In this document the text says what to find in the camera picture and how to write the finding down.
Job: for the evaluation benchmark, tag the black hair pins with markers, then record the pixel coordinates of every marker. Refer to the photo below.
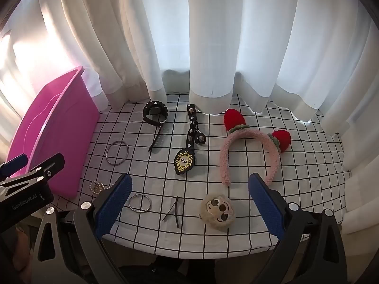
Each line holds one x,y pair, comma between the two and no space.
177,213

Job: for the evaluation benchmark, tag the white black checkered tablecloth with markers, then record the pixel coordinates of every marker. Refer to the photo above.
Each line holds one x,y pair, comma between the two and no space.
154,177

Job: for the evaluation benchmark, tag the pink strawberry plush headband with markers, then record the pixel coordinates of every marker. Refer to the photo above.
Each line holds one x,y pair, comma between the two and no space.
234,118

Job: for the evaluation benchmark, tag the white curtain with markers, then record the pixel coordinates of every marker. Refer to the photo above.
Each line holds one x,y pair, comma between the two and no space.
237,35

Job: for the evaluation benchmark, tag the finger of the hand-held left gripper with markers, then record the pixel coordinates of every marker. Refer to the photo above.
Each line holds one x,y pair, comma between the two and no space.
47,167
13,164

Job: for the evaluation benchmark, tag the small silver bangle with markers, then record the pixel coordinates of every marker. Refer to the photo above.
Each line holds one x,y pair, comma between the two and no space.
129,203

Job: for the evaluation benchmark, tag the large silver bangle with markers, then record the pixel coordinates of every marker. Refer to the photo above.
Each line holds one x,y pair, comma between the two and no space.
107,153

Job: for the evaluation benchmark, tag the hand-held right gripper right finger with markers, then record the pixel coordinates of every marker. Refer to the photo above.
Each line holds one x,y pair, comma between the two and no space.
266,207

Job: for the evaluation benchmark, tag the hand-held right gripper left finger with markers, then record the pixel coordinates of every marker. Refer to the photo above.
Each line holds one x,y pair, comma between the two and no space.
114,207

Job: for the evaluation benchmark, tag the person's left hand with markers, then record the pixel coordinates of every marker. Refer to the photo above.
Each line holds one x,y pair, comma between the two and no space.
23,245

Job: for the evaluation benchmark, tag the beige sloth face plush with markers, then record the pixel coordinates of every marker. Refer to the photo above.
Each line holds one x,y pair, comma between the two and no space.
217,210

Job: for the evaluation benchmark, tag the pink plastic bin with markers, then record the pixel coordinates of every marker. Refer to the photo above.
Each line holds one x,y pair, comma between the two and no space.
59,130

